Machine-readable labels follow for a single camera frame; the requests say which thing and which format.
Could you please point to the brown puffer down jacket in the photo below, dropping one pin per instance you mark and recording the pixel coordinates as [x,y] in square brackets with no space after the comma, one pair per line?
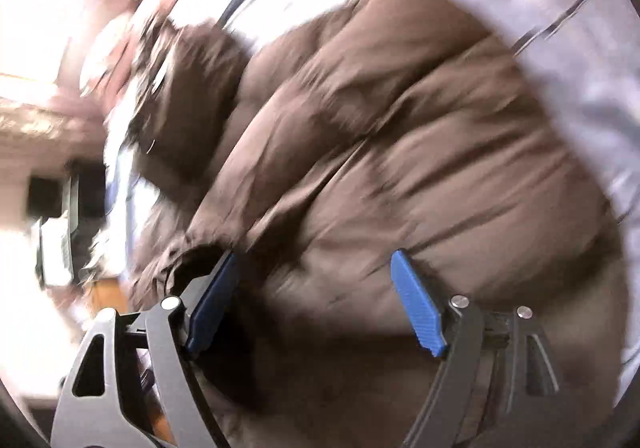
[380,125]

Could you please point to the wooden bedside desk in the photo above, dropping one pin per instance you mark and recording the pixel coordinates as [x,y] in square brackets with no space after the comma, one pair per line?
[105,293]

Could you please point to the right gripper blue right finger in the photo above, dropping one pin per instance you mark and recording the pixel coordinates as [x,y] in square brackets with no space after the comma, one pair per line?
[496,385]

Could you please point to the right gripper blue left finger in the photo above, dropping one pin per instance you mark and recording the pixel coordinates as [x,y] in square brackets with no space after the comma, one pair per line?
[102,400]

